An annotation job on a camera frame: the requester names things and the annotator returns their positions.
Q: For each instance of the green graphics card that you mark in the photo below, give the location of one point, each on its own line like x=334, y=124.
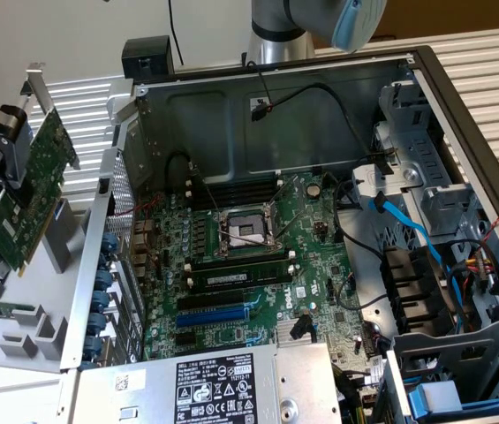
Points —
x=46, y=146

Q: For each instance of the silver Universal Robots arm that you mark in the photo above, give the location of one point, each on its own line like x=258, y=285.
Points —
x=275, y=40

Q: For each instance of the small black cap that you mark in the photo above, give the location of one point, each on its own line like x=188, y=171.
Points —
x=25, y=88

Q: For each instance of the blue slot clip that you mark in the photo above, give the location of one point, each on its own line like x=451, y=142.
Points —
x=100, y=300
x=97, y=322
x=108, y=245
x=92, y=346
x=104, y=279

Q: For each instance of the grey parts rack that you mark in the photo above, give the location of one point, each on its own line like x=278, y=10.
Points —
x=41, y=291

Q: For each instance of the black box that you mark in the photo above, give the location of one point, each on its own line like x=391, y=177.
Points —
x=147, y=53

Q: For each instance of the open black PC case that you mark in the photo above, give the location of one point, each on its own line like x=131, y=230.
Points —
x=213, y=132

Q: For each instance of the CPU socket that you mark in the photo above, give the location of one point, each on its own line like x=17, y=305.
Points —
x=244, y=229

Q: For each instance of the long black expansion slot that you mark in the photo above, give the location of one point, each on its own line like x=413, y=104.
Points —
x=209, y=301

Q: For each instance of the metal locking lever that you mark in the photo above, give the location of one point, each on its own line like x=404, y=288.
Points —
x=249, y=239

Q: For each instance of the short black expansion slot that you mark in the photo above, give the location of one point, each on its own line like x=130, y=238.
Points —
x=185, y=339

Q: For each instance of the blue expansion slot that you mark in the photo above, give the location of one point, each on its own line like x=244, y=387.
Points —
x=213, y=315

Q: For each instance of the silver power supply unit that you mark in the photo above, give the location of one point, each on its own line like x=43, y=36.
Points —
x=152, y=388

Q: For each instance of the metal socket cover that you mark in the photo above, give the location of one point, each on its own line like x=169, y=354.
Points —
x=289, y=199

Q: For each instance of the round coin battery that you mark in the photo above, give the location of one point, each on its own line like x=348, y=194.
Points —
x=313, y=190

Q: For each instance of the green Dell motherboard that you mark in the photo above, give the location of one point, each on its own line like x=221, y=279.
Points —
x=302, y=265

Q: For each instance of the silver chipset heatsink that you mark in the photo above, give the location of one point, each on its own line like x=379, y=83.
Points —
x=282, y=333

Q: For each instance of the black plastic fan shroud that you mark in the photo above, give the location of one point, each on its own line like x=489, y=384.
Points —
x=408, y=282

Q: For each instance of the grey metal disk bay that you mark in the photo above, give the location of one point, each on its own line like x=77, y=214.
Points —
x=443, y=203

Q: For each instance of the blue plastic drive caddy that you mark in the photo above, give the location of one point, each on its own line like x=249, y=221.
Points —
x=417, y=404

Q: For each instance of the grey metal drive cage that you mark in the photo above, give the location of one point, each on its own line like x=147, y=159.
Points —
x=452, y=349

